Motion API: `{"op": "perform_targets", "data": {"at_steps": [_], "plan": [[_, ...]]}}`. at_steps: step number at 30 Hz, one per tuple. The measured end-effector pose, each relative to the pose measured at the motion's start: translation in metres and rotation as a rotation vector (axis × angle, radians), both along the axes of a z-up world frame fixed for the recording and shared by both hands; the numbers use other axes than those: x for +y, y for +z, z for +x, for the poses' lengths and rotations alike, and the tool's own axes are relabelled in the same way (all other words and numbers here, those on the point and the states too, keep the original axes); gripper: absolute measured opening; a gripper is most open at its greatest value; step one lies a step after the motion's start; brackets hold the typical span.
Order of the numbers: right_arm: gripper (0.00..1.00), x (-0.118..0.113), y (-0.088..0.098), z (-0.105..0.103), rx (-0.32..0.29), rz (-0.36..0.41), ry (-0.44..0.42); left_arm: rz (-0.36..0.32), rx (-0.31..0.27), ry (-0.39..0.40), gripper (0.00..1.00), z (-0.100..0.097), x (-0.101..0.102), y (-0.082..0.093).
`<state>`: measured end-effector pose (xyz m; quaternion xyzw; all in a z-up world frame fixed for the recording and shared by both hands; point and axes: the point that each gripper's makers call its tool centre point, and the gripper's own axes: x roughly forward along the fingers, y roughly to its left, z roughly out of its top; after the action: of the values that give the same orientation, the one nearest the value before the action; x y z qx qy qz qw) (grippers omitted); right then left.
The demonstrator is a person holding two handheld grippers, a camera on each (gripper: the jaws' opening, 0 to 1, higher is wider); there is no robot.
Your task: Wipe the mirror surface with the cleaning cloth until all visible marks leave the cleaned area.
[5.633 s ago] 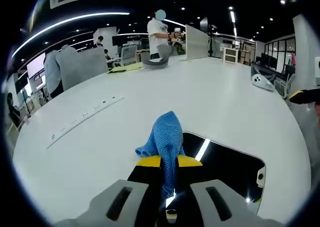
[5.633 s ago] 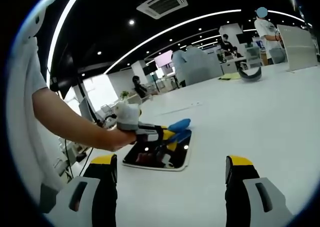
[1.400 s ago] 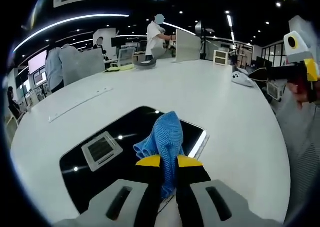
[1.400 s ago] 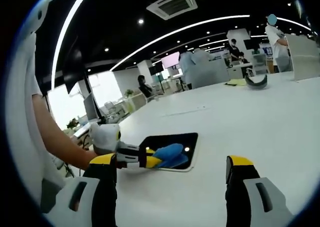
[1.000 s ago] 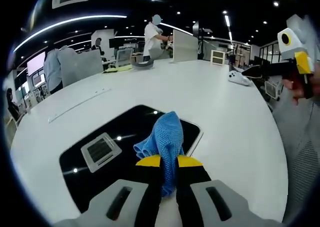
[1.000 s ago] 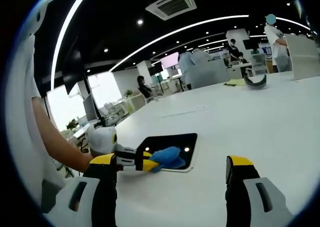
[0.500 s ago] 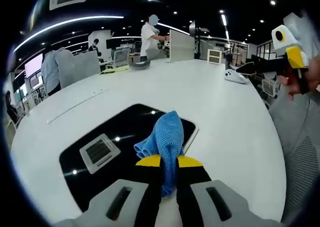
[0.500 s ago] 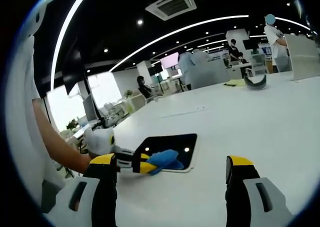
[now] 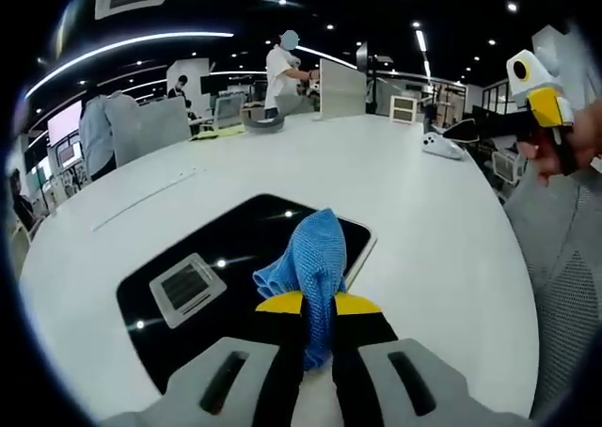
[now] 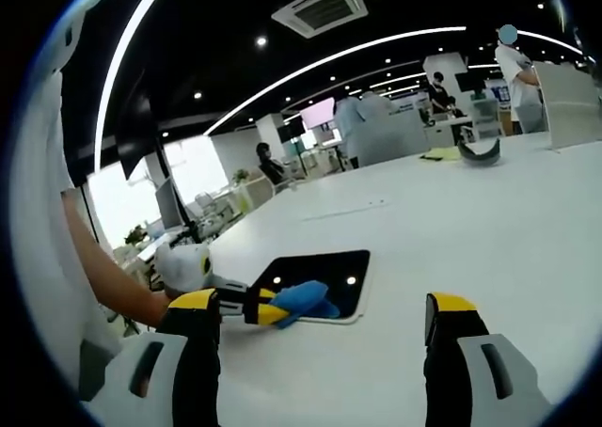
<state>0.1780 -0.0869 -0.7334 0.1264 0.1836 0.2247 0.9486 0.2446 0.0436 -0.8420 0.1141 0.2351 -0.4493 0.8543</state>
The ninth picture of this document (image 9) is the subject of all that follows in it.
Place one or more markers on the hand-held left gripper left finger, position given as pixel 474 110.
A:
pixel 197 389

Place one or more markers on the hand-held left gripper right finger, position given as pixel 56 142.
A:
pixel 423 389

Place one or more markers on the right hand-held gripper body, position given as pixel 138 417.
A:
pixel 531 76

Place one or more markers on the blue cleaning cloth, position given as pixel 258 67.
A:
pixel 315 257

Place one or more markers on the black glossy tablet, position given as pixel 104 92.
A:
pixel 249 220

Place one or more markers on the yellow cloth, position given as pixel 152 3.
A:
pixel 221 133

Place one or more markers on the person's right hand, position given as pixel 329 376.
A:
pixel 588 135

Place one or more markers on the white device with lenses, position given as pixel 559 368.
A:
pixel 439 146

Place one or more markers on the white cabinet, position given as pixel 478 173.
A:
pixel 403 109

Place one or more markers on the black tripod stand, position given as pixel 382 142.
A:
pixel 374 79

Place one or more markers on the white upright panel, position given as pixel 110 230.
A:
pixel 341 90

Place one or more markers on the grey mesh chair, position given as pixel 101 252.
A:
pixel 564 281

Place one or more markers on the white table slot cover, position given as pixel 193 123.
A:
pixel 141 199

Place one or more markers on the white office chair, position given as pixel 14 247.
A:
pixel 228 109

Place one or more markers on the grey partition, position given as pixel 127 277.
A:
pixel 155 126

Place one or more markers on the curved ceiling light strip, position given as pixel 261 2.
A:
pixel 122 46

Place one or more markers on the pink wall screen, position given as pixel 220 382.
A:
pixel 65 123

